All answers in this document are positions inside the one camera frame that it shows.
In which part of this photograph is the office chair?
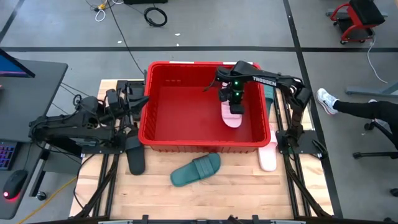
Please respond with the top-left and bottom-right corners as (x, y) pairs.
(353, 119), (398, 197)

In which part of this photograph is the person's white shoe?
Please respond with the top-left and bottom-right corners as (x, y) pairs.
(316, 88), (339, 115)

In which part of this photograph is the white floor cable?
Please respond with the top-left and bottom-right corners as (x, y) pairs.
(366, 37), (389, 84)

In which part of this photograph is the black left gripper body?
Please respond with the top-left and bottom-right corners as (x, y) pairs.
(104, 88), (129, 118)

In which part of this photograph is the pink slide sandal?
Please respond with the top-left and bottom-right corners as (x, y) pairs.
(257, 124), (279, 172)
(220, 82), (243, 129)

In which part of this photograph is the coiled black cable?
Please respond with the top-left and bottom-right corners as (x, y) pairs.
(143, 6), (168, 27)

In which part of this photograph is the backlit keyboard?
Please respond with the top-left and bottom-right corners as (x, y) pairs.
(0, 141), (20, 171)

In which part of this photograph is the black metal table frame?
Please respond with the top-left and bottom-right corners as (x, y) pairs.
(71, 79), (398, 224)

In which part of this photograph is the green slide sandal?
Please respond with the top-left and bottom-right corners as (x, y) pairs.
(170, 152), (222, 188)
(263, 84), (275, 108)

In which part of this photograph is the black computer mouse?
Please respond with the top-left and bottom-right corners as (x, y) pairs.
(2, 169), (29, 200)

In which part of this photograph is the black desk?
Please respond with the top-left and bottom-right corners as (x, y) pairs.
(0, 58), (68, 220)

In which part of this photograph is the red rolling stool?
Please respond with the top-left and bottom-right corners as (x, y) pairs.
(325, 0), (388, 45)

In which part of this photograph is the grey desk leg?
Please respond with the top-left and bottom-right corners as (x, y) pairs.
(345, 81), (398, 98)

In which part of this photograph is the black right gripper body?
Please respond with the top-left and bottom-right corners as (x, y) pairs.
(218, 80), (247, 106)

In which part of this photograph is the computer monitor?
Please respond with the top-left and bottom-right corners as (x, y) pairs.
(0, 48), (35, 78)

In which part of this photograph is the white cable with yellow plug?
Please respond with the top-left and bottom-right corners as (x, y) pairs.
(95, 0), (124, 22)

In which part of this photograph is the red plastic bin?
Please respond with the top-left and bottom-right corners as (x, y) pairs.
(138, 60), (272, 154)

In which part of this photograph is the long black floor cable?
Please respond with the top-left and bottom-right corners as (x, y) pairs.
(107, 0), (138, 76)

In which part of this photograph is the black slide sandal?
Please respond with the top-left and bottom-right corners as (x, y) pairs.
(116, 80), (146, 103)
(124, 129), (146, 176)

